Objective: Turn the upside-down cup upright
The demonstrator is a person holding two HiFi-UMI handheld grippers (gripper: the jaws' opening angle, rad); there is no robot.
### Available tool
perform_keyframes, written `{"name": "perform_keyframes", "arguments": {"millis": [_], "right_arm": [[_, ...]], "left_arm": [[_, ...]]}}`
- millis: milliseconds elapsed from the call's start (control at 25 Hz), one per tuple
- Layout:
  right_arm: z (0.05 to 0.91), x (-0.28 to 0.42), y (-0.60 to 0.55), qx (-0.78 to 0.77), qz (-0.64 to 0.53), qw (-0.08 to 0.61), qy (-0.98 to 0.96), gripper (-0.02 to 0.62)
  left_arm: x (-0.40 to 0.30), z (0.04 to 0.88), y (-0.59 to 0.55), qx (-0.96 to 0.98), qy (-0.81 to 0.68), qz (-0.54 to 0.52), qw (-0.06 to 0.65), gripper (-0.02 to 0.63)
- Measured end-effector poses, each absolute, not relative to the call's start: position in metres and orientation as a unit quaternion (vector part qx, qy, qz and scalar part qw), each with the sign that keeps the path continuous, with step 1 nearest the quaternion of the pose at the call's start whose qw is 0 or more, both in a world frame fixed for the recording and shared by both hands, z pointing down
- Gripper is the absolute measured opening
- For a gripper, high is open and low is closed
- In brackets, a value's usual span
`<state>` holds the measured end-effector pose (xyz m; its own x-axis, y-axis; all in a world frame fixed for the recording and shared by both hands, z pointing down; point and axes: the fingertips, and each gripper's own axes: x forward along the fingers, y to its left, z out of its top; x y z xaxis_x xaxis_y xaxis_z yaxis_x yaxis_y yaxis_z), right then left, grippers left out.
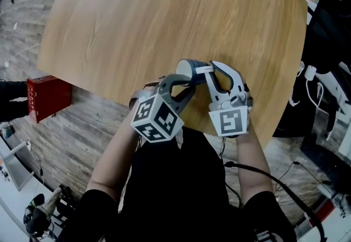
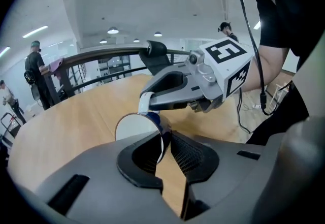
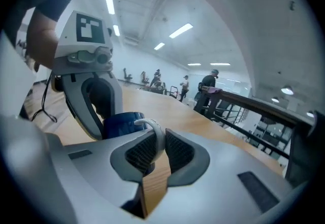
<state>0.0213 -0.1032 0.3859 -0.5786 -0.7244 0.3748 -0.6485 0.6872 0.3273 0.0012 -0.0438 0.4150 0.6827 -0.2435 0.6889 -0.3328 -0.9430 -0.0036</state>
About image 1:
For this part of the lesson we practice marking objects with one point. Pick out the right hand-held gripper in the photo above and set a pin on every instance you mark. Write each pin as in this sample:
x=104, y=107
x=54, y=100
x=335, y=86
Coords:
x=229, y=121

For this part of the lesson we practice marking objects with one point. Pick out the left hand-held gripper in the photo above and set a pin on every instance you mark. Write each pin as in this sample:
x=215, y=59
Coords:
x=156, y=120

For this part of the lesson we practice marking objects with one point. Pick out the person's right forearm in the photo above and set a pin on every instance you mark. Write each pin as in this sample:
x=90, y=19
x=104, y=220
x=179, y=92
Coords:
x=252, y=166

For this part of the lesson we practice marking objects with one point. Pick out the person's left forearm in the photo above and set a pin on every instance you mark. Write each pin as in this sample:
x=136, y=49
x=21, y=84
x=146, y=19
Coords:
x=115, y=161

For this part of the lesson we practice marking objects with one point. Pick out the person's left hand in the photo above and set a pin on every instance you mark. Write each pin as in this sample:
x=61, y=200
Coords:
x=150, y=86

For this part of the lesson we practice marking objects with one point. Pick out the white power adapter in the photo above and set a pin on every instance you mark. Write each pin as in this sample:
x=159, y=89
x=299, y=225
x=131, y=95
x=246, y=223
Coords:
x=310, y=72

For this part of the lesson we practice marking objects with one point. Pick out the person's black shirt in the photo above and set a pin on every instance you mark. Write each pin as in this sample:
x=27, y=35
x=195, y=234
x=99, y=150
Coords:
x=178, y=194

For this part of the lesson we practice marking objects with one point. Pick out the red metal box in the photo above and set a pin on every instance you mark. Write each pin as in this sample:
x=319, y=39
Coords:
x=49, y=98

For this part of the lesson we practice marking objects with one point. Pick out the red and white box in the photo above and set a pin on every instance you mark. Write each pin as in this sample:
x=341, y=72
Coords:
x=326, y=212

